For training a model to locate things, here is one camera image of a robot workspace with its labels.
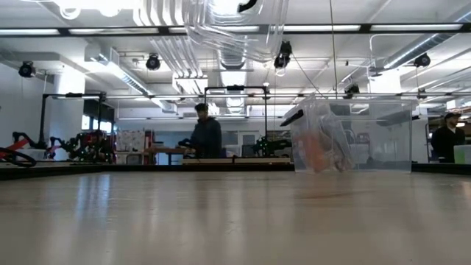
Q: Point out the overhead black light bar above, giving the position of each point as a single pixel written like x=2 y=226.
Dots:
x=110 y=31

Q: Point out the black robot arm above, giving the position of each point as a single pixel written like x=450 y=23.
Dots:
x=185 y=143
x=25 y=138

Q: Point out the black aluminium table frame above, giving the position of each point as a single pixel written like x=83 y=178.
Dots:
x=184 y=168

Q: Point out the black robot station frame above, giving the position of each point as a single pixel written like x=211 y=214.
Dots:
x=235 y=87
x=42 y=121

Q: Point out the brown wooden table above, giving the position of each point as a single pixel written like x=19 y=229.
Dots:
x=165 y=150

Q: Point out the clear plastic storage box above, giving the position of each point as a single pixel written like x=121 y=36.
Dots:
x=379 y=147

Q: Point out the grey round ceiling duct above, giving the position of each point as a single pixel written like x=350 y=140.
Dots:
x=441 y=37

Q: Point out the white ceiling pipe bundle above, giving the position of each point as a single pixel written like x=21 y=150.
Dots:
x=173 y=55

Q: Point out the orange elastic bandage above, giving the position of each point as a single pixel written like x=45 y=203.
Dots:
x=312 y=151

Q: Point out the red plastic object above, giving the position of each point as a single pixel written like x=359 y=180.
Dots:
x=16 y=145

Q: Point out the black ceiling spotlight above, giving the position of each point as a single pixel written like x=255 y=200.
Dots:
x=422 y=60
x=26 y=70
x=153 y=62
x=352 y=89
x=284 y=51

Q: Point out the person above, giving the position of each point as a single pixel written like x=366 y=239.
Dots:
x=447 y=138
x=206 y=134

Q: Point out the white patterned panel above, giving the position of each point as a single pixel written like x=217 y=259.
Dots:
x=130 y=140

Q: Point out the pale translucent bin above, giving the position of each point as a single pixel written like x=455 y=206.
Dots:
x=462 y=154

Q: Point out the ribbed silver air duct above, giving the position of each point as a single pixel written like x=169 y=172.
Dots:
x=232 y=73

